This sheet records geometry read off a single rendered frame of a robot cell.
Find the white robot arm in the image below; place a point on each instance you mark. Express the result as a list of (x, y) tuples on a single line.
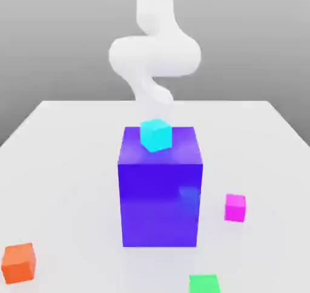
[(155, 55)]

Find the small cyan cube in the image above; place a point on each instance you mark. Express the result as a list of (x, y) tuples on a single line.
[(156, 136)]

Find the small magenta cube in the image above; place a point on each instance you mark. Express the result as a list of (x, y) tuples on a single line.
[(234, 209)]

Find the small green cube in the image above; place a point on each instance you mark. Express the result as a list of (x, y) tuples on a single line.
[(204, 284)]

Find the small orange cube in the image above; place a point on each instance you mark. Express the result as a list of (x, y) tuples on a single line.
[(17, 264)]

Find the large purple box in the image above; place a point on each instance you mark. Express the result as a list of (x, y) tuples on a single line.
[(158, 201)]

